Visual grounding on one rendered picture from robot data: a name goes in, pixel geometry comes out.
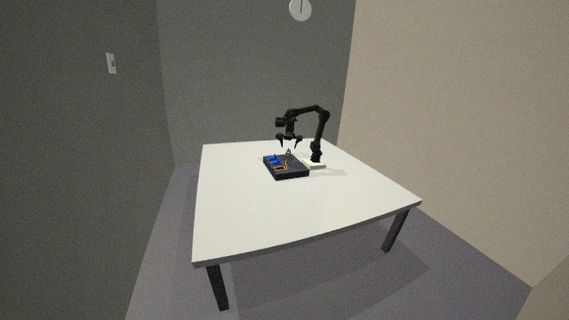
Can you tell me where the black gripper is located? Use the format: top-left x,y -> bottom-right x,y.
276,127 -> 303,149

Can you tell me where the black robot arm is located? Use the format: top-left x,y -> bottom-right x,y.
275,105 -> 331,163

